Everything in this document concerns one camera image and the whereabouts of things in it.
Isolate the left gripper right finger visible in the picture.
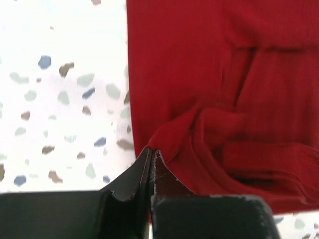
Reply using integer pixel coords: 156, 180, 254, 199
150, 150, 280, 239

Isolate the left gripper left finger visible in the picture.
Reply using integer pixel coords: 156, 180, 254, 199
0, 148, 152, 239

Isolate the dark red t shirt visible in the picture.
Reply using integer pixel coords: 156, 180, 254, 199
127, 0, 319, 214

